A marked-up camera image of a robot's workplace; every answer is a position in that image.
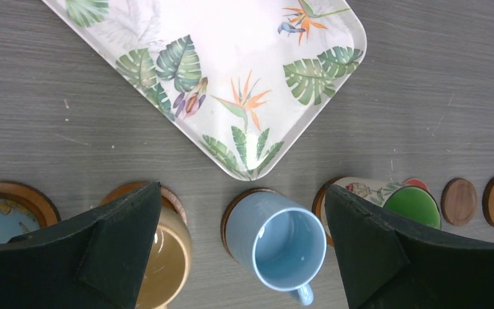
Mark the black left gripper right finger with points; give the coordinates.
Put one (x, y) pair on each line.
(390, 261)

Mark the red round coaster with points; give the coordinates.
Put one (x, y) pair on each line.
(417, 183)

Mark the leaf pattern serving tray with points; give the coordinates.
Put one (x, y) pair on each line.
(241, 79)

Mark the brown coaster under left arm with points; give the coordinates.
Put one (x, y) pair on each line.
(34, 200)

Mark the dark walnut wooden coaster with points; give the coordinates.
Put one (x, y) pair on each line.
(459, 201)

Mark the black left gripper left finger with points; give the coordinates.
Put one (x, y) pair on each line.
(96, 259)

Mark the brown wooden ringed coaster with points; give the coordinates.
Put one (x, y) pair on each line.
(227, 212)

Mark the light blue mug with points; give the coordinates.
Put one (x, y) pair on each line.
(279, 241)

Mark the beige speckled ceramic mug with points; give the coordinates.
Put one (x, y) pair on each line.
(169, 263)

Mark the green interior floral mug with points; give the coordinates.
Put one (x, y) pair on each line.
(406, 200)

